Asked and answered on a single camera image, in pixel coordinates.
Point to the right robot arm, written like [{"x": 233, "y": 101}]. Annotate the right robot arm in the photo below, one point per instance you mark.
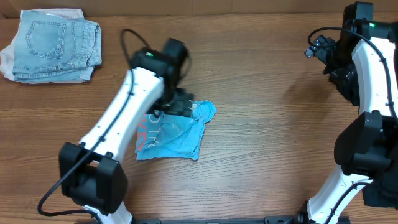
[{"x": 363, "y": 63}]

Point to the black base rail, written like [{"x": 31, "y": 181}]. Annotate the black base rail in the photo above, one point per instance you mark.
[{"x": 266, "y": 220}]

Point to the black t-shirt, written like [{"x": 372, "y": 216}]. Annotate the black t-shirt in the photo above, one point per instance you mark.
[{"x": 381, "y": 73}]

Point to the folded pale pink garment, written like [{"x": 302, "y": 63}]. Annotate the folded pale pink garment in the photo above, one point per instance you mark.
[{"x": 7, "y": 59}]

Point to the folded light denim shorts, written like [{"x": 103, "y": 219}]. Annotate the folded light denim shorts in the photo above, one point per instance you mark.
[{"x": 56, "y": 46}]

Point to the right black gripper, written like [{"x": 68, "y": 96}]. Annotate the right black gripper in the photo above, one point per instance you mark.
[{"x": 346, "y": 83}]

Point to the light blue printed t-shirt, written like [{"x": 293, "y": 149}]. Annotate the light blue printed t-shirt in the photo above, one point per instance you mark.
[{"x": 169, "y": 136}]

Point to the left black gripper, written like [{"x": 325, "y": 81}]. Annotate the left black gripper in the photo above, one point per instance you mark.
[{"x": 181, "y": 104}]

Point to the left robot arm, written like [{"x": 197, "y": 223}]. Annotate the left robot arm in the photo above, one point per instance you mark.
[{"x": 91, "y": 170}]

